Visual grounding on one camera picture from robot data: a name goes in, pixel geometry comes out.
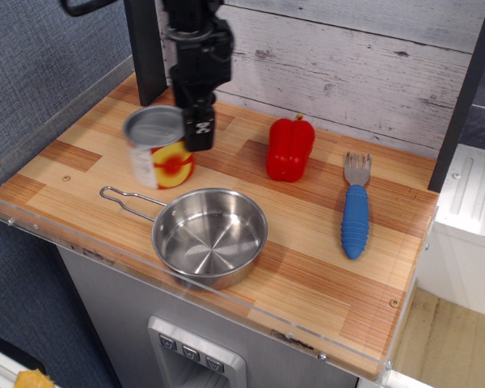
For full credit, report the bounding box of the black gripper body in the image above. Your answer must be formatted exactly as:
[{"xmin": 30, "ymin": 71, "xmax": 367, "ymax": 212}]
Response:
[{"xmin": 167, "ymin": 18, "xmax": 233, "ymax": 108}]

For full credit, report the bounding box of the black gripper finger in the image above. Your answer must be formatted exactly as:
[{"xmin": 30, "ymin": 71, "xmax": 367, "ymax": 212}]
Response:
[{"xmin": 182, "ymin": 105, "xmax": 215, "ymax": 152}]

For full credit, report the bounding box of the red yellow tin can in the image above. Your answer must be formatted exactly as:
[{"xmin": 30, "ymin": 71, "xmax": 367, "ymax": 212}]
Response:
[{"xmin": 123, "ymin": 105, "xmax": 195, "ymax": 189}]

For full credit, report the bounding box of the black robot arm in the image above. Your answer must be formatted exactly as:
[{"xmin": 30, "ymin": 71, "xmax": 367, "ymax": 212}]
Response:
[{"xmin": 163, "ymin": 1, "xmax": 234, "ymax": 152}]

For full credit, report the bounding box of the red bell pepper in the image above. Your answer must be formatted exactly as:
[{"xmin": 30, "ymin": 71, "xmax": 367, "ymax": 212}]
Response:
[{"xmin": 266, "ymin": 114, "xmax": 315, "ymax": 183}]

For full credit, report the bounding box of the stainless steel saucepan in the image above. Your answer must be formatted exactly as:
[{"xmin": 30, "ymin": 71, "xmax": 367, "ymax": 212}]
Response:
[{"xmin": 99, "ymin": 186, "xmax": 268, "ymax": 289}]

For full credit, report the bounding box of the clear acrylic edge guard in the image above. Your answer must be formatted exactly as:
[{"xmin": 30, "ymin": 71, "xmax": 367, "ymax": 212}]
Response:
[{"xmin": 0, "ymin": 70, "xmax": 443, "ymax": 380}]

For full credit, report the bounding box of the grey toy fridge cabinet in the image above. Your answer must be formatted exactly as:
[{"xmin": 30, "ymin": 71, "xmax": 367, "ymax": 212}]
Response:
[{"xmin": 60, "ymin": 248, "xmax": 358, "ymax": 387}]

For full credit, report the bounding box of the white toy sink unit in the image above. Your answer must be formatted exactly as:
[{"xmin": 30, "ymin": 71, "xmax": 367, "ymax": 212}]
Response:
[{"xmin": 415, "ymin": 145, "xmax": 485, "ymax": 314}]

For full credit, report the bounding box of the yellow black object corner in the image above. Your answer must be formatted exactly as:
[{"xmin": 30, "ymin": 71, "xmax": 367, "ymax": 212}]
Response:
[{"xmin": 0, "ymin": 338, "xmax": 57, "ymax": 388}]

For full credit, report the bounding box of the black braided cable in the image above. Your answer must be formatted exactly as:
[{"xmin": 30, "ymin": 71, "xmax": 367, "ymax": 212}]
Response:
[{"xmin": 60, "ymin": 0, "xmax": 118, "ymax": 17}]

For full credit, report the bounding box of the blue handled fork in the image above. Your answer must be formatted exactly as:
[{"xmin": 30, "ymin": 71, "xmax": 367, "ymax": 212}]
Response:
[{"xmin": 341, "ymin": 152, "xmax": 371, "ymax": 259}]

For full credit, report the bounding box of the dark right shelf post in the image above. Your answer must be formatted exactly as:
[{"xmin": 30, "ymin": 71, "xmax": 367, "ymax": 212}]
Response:
[{"xmin": 428, "ymin": 19, "xmax": 485, "ymax": 193}]

